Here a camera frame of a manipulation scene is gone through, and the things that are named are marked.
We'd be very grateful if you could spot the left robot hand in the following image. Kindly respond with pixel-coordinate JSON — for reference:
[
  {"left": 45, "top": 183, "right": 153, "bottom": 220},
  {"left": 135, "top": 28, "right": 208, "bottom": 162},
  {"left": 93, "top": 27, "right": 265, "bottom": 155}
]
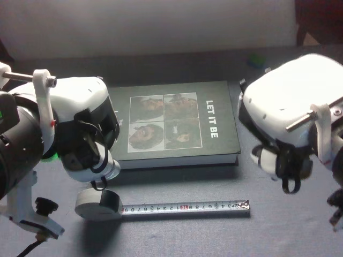
[{"left": 50, "top": 76, "right": 121, "bottom": 186}]

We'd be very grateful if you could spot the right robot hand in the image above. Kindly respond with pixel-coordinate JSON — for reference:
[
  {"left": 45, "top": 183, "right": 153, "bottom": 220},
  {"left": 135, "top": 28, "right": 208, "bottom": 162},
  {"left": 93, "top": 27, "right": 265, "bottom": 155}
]
[{"left": 237, "top": 53, "right": 343, "bottom": 194}]

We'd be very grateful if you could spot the grey tape measure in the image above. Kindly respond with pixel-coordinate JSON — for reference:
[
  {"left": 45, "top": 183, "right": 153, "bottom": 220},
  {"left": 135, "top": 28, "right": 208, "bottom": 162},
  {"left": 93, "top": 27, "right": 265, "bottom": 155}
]
[{"left": 74, "top": 188, "right": 251, "bottom": 221}]

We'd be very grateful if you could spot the black hardcover book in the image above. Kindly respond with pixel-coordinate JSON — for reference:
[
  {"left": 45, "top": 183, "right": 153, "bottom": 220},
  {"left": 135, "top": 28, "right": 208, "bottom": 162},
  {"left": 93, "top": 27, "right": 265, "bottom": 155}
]
[{"left": 106, "top": 80, "right": 241, "bottom": 170}]

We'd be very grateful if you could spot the green and blue block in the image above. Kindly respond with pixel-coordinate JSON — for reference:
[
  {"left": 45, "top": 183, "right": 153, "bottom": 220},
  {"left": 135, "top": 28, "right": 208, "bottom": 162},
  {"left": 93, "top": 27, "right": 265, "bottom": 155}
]
[{"left": 247, "top": 54, "right": 266, "bottom": 69}]

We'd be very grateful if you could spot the dark brown furniture piece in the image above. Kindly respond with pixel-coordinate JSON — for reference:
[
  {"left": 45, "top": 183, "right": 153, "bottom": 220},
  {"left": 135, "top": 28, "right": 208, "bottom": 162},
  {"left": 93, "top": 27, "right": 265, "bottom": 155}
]
[{"left": 295, "top": 0, "right": 343, "bottom": 47}]

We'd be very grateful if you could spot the grey table cloth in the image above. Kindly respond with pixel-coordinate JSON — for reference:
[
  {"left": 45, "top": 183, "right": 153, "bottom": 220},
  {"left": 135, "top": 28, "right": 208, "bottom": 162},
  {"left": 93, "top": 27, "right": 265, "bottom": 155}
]
[{"left": 0, "top": 45, "right": 343, "bottom": 257}]

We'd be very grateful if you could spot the black left camera cable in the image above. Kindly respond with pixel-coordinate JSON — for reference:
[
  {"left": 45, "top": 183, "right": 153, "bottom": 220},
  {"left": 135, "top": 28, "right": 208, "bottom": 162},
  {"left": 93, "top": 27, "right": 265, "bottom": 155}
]
[{"left": 16, "top": 235, "right": 45, "bottom": 257}]

